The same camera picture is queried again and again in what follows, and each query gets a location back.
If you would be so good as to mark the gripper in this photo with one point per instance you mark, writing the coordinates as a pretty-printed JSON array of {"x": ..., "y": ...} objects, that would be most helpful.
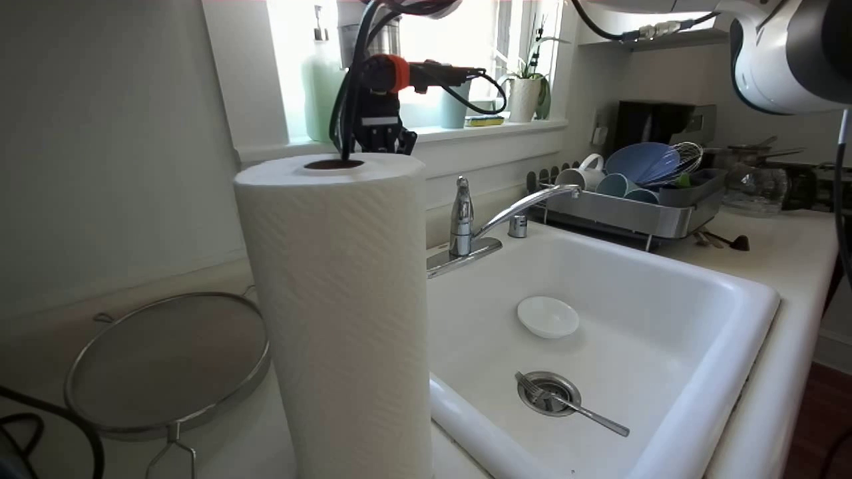
[{"x": 378, "y": 106}]

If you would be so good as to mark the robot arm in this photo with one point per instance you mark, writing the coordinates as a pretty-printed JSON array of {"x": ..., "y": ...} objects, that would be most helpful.
[{"x": 775, "y": 60}]

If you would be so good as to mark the green soap dispenser bottle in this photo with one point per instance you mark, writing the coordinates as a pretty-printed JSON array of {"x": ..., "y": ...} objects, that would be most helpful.
[{"x": 321, "y": 93}]

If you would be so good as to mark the chrome faucet lever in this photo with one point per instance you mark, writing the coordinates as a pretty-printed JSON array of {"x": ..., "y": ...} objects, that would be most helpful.
[{"x": 462, "y": 206}]

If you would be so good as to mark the chrome faucet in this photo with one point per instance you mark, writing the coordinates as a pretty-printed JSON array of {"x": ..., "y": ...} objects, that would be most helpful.
[{"x": 466, "y": 239}]

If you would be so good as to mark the teal tumbler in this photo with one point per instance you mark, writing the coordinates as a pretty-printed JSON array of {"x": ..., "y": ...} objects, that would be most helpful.
[{"x": 454, "y": 110}]

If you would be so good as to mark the yellow sponge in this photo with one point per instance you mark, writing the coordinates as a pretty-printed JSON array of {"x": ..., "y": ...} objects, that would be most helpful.
[{"x": 484, "y": 120}]

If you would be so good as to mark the window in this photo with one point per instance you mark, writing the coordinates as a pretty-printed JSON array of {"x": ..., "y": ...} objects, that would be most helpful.
[{"x": 479, "y": 46}]

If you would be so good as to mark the potted plant in white pot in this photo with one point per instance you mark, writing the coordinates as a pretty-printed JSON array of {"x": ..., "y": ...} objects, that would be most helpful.
[{"x": 526, "y": 96}]

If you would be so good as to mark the chrome sprayer cap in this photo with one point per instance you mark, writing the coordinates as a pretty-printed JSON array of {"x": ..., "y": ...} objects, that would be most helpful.
[{"x": 518, "y": 226}]

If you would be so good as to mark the white paper towel roll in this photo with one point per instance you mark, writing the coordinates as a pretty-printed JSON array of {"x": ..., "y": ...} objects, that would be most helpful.
[{"x": 343, "y": 313}]

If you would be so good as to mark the white mug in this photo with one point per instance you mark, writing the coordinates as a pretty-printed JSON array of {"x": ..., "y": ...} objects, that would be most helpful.
[{"x": 579, "y": 176}]

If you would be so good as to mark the teal cup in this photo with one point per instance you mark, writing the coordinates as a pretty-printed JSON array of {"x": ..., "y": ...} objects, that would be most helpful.
[
  {"x": 611, "y": 184},
  {"x": 642, "y": 196}
]

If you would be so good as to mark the small white bowl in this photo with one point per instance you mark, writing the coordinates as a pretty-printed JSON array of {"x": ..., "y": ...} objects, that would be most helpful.
[{"x": 548, "y": 316}]

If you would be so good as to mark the large blue bowl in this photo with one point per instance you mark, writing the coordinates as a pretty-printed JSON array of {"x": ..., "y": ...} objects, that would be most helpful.
[{"x": 636, "y": 161}]

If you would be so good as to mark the metal dish rack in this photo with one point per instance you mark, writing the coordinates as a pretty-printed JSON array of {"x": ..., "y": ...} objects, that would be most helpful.
[{"x": 632, "y": 213}]

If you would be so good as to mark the black coffee maker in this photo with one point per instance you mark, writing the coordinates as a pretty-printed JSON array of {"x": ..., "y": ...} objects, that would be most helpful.
[{"x": 655, "y": 123}]

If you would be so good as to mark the metal sink drain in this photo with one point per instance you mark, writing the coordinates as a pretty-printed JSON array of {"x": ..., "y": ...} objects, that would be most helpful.
[{"x": 542, "y": 392}]

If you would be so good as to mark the metal whisk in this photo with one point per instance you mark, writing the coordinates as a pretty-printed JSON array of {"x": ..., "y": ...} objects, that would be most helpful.
[{"x": 685, "y": 158}]

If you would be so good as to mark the round mesh splatter screen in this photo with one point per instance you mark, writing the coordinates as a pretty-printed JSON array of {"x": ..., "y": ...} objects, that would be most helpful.
[{"x": 166, "y": 362}]

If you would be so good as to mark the white sink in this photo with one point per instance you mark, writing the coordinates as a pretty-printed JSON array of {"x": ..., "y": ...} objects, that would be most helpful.
[{"x": 619, "y": 359}]

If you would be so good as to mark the metal fork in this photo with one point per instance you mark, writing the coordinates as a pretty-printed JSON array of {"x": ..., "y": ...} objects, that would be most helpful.
[{"x": 579, "y": 409}]

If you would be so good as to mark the clear glass jar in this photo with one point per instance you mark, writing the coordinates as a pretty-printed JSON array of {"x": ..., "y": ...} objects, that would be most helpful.
[{"x": 755, "y": 189}]

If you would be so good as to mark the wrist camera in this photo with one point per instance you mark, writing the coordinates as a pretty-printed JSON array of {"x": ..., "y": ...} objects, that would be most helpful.
[{"x": 426, "y": 73}]

